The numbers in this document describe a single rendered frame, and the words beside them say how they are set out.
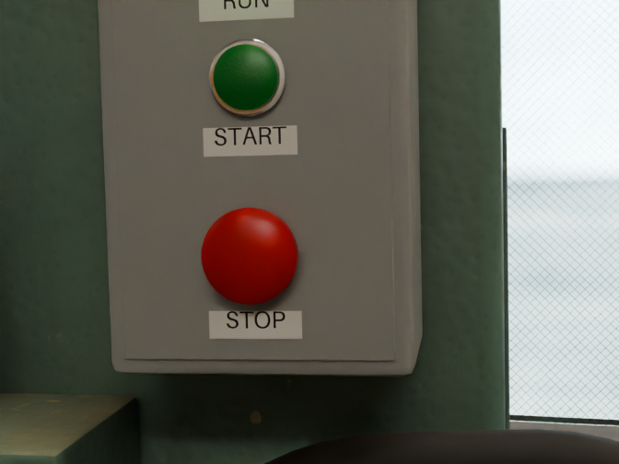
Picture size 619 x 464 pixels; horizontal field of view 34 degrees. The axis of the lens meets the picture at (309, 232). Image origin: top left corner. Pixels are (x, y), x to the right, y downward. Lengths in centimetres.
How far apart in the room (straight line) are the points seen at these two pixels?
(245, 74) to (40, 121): 12
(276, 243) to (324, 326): 3
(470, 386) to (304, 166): 11
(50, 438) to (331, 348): 10
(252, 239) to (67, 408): 12
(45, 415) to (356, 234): 14
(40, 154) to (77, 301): 6
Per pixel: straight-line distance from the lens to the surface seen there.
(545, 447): 34
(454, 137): 37
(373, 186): 31
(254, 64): 31
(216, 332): 32
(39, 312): 41
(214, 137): 32
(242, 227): 31
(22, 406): 39
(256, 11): 32
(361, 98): 31
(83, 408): 38
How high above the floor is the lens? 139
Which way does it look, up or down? 4 degrees down
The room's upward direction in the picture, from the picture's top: 1 degrees counter-clockwise
